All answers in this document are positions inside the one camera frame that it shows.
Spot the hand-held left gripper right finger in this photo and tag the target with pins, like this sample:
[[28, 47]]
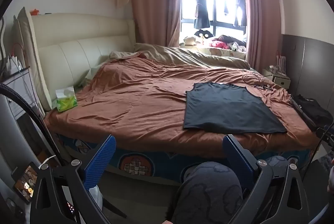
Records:
[[237, 157]]

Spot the phone with lit screen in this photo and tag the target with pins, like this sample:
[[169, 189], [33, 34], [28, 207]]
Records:
[[24, 183]]

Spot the beige duvet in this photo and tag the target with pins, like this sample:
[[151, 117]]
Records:
[[182, 55]]

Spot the white charger plugs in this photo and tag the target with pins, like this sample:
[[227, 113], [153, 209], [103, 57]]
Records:
[[14, 63]]

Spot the white plush toy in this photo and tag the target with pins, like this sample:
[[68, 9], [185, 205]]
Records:
[[190, 40]]

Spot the white nightstand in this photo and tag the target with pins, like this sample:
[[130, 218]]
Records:
[[280, 81]]

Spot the black bag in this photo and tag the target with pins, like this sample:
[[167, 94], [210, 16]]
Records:
[[311, 110]]

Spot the green tissue pack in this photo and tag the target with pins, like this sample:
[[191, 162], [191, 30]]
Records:
[[66, 103]]

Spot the grey cabinet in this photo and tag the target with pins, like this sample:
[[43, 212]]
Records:
[[18, 114]]

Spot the pink curtain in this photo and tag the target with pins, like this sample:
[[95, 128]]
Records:
[[261, 17], [156, 4]]

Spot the white rack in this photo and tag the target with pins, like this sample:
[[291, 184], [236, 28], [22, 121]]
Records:
[[282, 67]]

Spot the orange small object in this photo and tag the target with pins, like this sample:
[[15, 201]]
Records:
[[34, 12]]

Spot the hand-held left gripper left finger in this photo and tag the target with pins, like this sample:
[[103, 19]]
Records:
[[103, 154]]

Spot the black and yellow plush toy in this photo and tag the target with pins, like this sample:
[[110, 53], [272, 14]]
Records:
[[203, 34]]

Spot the black tank top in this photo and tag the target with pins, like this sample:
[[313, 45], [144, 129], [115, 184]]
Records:
[[229, 109]]

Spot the cream padded headboard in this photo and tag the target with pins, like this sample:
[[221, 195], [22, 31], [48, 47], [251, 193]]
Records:
[[78, 36]]

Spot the beige cushion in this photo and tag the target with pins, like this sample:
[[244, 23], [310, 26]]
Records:
[[28, 56]]

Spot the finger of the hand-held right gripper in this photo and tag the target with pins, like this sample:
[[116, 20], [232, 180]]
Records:
[[322, 134]]

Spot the person's leg in patterned pants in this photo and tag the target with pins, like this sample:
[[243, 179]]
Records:
[[206, 192]]

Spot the brown blanket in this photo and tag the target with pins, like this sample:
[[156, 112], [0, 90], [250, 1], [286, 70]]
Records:
[[130, 98]]

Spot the window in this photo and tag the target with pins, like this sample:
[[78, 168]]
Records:
[[216, 4]]

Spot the person's right hand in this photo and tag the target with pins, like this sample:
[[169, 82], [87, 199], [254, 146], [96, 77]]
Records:
[[331, 177]]

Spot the printed window seat cushion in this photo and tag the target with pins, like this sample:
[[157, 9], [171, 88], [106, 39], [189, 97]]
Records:
[[208, 53]]

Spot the pile of clothes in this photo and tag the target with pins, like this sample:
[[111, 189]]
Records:
[[229, 42]]

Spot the blue printed bed sheet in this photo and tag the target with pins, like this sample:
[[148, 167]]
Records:
[[146, 164]]

